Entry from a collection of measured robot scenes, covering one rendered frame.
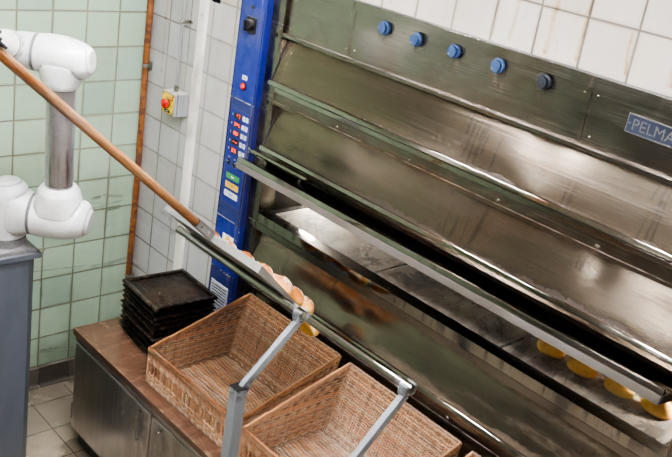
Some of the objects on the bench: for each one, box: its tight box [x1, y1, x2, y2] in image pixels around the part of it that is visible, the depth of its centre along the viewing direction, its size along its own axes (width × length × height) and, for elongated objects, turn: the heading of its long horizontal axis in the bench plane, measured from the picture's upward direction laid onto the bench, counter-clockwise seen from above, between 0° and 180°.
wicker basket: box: [145, 293, 342, 453], centre depth 338 cm, size 49×56×28 cm
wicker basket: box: [238, 362, 463, 457], centre depth 299 cm, size 49×56×28 cm
